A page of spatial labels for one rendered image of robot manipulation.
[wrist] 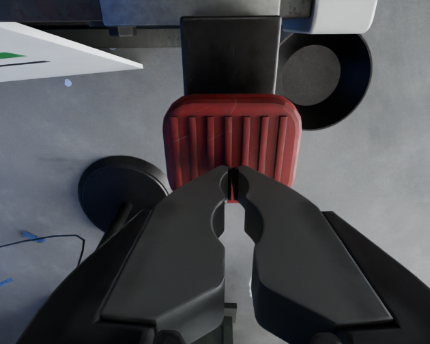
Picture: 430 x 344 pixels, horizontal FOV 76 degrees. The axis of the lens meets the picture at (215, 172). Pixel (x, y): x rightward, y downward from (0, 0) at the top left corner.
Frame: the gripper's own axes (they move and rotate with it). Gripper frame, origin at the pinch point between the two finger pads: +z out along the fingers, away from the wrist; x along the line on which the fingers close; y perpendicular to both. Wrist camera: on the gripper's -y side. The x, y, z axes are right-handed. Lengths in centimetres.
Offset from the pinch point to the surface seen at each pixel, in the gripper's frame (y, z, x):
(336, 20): -6.2, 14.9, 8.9
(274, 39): -5.2, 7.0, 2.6
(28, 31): -5.3, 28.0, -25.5
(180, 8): -7.1, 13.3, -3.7
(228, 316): 120, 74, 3
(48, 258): 85, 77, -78
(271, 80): -2.8, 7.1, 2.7
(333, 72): 7, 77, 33
